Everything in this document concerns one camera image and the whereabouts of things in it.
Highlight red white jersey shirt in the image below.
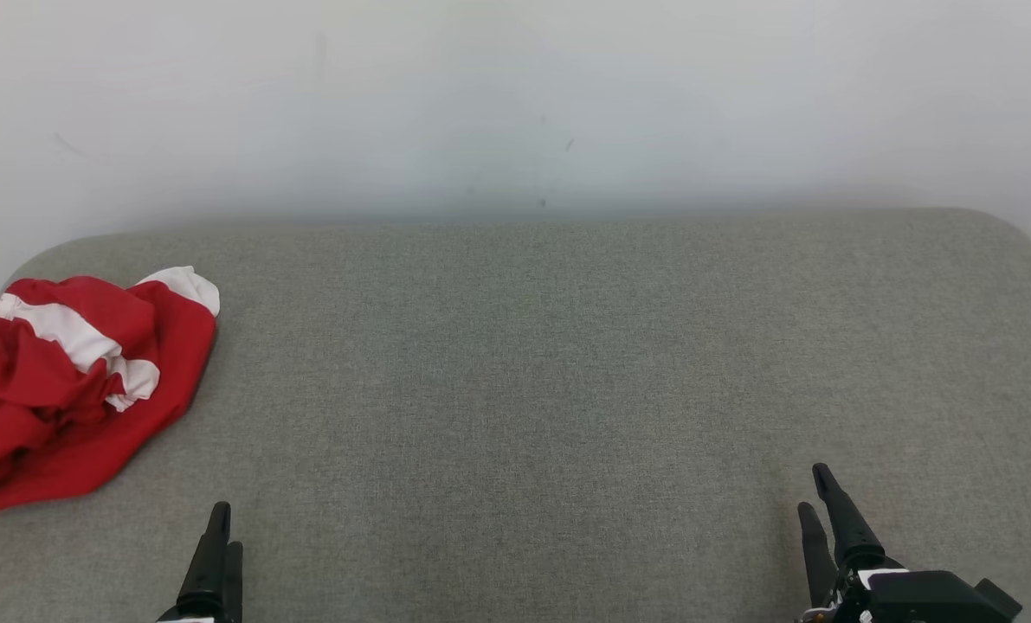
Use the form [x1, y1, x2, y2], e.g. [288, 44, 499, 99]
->
[0, 266, 222, 516]

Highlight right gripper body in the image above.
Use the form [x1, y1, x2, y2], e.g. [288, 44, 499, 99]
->
[796, 567, 881, 623]

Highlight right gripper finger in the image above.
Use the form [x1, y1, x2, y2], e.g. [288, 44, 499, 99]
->
[812, 463, 886, 570]
[797, 502, 839, 608]

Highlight grey fabric sofa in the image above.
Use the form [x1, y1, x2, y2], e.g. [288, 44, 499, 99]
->
[0, 208, 1031, 623]

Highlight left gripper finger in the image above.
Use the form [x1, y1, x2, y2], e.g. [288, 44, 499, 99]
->
[177, 502, 232, 617]
[221, 542, 244, 623]

